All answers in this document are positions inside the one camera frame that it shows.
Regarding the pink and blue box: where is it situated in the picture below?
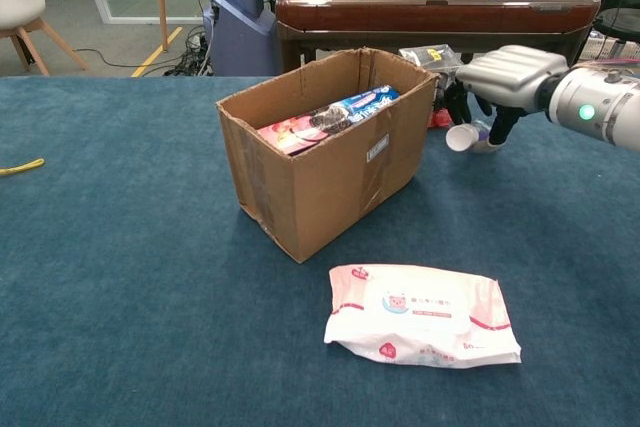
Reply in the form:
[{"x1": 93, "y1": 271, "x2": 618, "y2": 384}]
[{"x1": 257, "y1": 85, "x2": 401, "y2": 157}]

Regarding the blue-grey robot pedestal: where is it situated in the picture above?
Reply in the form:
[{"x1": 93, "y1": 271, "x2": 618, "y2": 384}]
[{"x1": 202, "y1": 0, "x2": 286, "y2": 77}]

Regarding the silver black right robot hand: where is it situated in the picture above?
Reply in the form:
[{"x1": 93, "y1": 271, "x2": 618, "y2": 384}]
[{"x1": 443, "y1": 45, "x2": 571, "y2": 155}]

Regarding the tangled black cable bundle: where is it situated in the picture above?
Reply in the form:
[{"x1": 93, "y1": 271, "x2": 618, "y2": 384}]
[{"x1": 164, "y1": 29, "x2": 216, "y2": 77}]

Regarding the brown mahjong table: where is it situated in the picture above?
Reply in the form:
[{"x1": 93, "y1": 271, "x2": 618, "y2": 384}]
[{"x1": 274, "y1": 0, "x2": 601, "y2": 76}]

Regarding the clear plastic snack bag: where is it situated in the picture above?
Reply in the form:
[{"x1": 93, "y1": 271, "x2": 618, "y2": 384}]
[{"x1": 398, "y1": 44, "x2": 466, "y2": 129}]

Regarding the blue felt table mat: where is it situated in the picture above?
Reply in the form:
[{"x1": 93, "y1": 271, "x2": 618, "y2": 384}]
[{"x1": 0, "y1": 75, "x2": 640, "y2": 427}]

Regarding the white pink wet wipes pack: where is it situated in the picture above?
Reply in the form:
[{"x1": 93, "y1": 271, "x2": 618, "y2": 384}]
[{"x1": 323, "y1": 263, "x2": 523, "y2": 371}]

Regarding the purple tube white cap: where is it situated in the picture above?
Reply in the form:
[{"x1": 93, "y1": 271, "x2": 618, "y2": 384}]
[{"x1": 445, "y1": 119, "x2": 496, "y2": 153}]

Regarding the open brown cardboard box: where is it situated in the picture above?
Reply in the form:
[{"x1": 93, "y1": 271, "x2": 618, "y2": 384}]
[{"x1": 216, "y1": 46, "x2": 441, "y2": 265}]

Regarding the yellow cable piece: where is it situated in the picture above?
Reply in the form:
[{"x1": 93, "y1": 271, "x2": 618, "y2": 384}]
[{"x1": 0, "y1": 158, "x2": 46, "y2": 177}]

